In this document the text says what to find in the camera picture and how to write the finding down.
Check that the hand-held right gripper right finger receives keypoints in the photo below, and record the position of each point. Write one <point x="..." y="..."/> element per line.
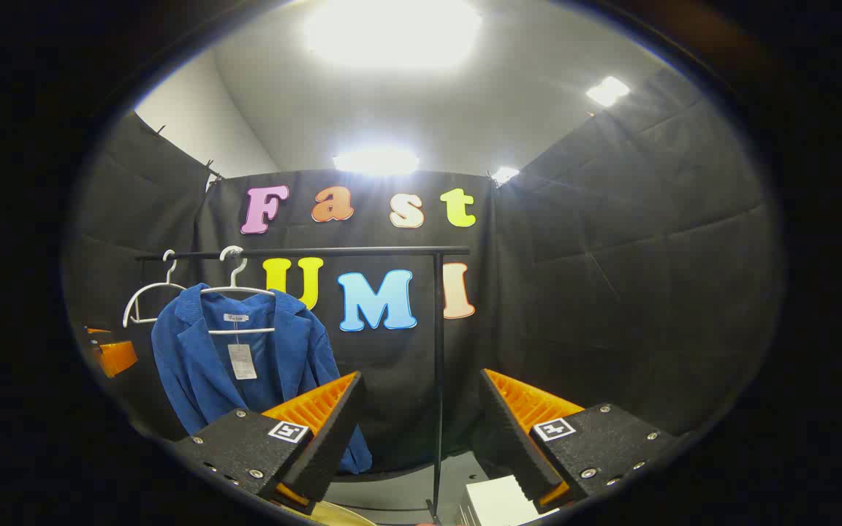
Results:
<point x="512" y="446"/>

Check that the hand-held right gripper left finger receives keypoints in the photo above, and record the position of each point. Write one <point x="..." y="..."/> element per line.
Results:
<point x="333" y="438"/>

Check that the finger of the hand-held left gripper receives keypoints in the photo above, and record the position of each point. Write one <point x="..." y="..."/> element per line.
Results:
<point x="115" y="356"/>

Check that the cream laundry hamper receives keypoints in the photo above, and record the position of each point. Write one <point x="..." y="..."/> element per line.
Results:
<point x="340" y="517"/>

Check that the white clothes hanger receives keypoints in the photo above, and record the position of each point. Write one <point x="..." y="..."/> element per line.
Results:
<point x="145" y="290"/>
<point x="253" y="291"/>

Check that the black metal clothes rack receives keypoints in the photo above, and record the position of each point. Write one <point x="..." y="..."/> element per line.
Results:
<point x="362" y="252"/>

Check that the black backdrop cloth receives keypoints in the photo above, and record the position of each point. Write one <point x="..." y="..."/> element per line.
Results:
<point x="611" y="292"/>

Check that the ceiling light panel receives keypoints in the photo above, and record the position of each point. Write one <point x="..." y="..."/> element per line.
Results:
<point x="392" y="33"/>

